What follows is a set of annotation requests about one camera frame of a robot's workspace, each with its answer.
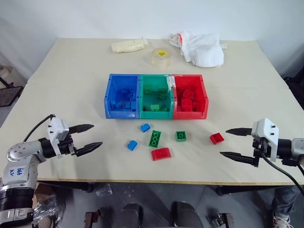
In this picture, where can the clear packing tape roll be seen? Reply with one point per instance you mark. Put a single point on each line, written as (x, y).
(162, 59)

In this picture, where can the white sneaker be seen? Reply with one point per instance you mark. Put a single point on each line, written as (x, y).
(281, 219)

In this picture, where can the red plastic bin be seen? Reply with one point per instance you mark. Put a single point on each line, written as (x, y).
(190, 115)

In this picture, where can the wide red toy brick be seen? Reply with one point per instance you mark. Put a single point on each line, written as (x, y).
(162, 154)

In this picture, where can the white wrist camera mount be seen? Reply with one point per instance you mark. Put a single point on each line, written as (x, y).
(56, 129)
(267, 133)

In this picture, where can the clear bag of white material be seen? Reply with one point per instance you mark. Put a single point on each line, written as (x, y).
(129, 45)

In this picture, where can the black mesh stand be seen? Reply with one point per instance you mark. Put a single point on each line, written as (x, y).
(9, 95)

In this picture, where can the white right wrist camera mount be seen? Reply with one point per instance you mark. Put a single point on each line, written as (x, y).
(267, 133)

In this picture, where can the white crumpled cloth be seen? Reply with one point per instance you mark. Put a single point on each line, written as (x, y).
(204, 50)

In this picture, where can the small red toy brick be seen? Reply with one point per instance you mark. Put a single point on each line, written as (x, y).
(217, 139)

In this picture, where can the blue plastic bin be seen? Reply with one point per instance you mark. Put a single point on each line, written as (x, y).
(122, 114)

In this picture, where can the dark rounded shape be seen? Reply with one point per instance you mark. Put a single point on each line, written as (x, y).
(132, 216)
(186, 215)

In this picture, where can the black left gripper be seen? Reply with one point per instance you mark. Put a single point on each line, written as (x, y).
(67, 147)

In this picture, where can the green plastic bin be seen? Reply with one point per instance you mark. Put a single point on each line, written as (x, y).
(154, 114)

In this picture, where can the clear plastic wrapper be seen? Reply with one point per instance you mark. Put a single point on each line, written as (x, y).
(104, 190)

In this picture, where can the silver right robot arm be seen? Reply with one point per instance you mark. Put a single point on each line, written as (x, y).
(293, 148)

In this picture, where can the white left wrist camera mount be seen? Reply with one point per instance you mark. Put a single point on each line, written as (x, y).
(56, 129)

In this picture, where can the square green toy brick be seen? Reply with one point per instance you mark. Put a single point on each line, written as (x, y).
(181, 136)

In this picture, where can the brown cardboard box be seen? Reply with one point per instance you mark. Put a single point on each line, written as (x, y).
(44, 191)

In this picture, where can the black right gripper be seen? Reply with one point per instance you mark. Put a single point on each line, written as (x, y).
(260, 148)

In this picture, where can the person's jeans leg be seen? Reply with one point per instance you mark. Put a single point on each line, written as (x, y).
(283, 198)

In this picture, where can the long green toy brick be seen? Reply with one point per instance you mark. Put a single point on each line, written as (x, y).
(154, 138)

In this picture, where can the crumpled clear plastic bag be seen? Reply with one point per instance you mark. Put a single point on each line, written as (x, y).
(46, 211)

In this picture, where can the black equipment at wall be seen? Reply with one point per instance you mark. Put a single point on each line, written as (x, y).
(295, 91)

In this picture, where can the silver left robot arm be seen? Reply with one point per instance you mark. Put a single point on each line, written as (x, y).
(20, 164)

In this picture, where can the black table frame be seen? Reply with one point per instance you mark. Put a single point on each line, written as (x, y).
(76, 186)

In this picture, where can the small blue toy brick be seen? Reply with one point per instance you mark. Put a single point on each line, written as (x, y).
(132, 145)
(145, 128)

